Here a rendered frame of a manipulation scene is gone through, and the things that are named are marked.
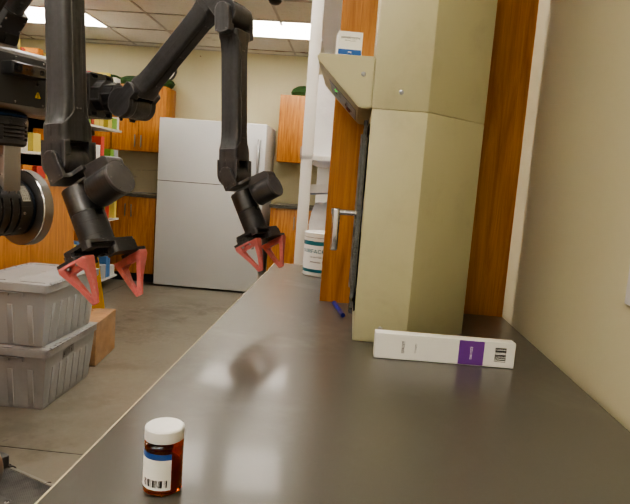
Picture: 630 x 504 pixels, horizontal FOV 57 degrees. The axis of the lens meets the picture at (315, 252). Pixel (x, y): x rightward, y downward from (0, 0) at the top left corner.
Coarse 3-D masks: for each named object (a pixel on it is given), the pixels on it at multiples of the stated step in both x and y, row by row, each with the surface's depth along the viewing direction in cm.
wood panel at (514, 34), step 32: (352, 0) 147; (512, 0) 144; (512, 32) 145; (512, 64) 146; (512, 96) 147; (352, 128) 151; (512, 128) 148; (352, 160) 152; (480, 160) 149; (512, 160) 149; (352, 192) 153; (480, 192) 150; (512, 192) 150; (352, 224) 154; (480, 224) 151; (512, 224) 151; (480, 256) 152; (320, 288) 156; (480, 288) 153
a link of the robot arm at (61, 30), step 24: (48, 0) 95; (72, 0) 95; (48, 24) 95; (72, 24) 95; (48, 48) 96; (72, 48) 95; (48, 72) 96; (72, 72) 96; (48, 96) 97; (72, 96) 96; (48, 120) 96; (72, 120) 96; (48, 144) 96; (72, 144) 101; (72, 168) 97
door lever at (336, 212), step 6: (336, 210) 121; (342, 210) 121; (348, 210) 121; (354, 210) 121; (336, 216) 121; (336, 222) 121; (336, 228) 121; (336, 234) 122; (330, 240) 122; (336, 240) 122; (330, 246) 122; (336, 246) 122
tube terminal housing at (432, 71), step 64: (384, 0) 111; (448, 0) 112; (384, 64) 113; (448, 64) 115; (384, 128) 114; (448, 128) 118; (384, 192) 115; (448, 192) 121; (384, 256) 117; (448, 256) 124; (384, 320) 118; (448, 320) 128
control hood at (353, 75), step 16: (320, 64) 117; (336, 64) 113; (352, 64) 113; (368, 64) 113; (336, 80) 114; (352, 80) 113; (368, 80) 113; (352, 96) 114; (368, 96) 113; (368, 112) 120
